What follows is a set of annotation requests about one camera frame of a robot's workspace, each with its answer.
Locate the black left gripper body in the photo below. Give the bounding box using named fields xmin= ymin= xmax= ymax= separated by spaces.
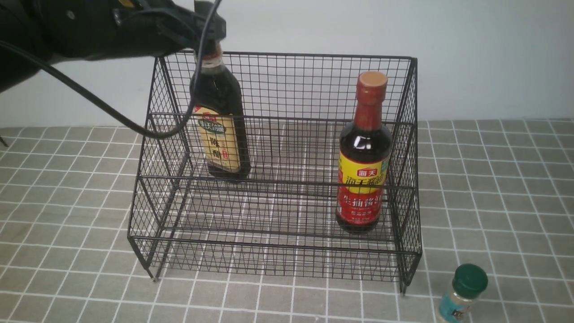
xmin=113 ymin=0 xmax=227 ymax=54

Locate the red-label soy sauce bottle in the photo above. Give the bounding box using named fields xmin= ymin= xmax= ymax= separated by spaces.
xmin=335 ymin=71 xmax=393 ymax=234

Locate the green-cap seasoning shaker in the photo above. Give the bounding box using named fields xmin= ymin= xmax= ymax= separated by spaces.
xmin=436 ymin=263 xmax=489 ymax=323

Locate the beige-label vinegar bottle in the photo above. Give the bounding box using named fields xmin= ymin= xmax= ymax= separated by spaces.
xmin=189 ymin=41 xmax=252 ymax=180

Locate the grey checkered tablecloth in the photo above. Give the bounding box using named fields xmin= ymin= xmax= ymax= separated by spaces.
xmin=1 ymin=119 xmax=573 ymax=323

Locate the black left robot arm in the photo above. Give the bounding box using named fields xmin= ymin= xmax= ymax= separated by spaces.
xmin=0 ymin=0 xmax=227 ymax=64

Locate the black wire mesh rack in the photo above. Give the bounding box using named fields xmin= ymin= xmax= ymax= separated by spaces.
xmin=127 ymin=51 xmax=422 ymax=294

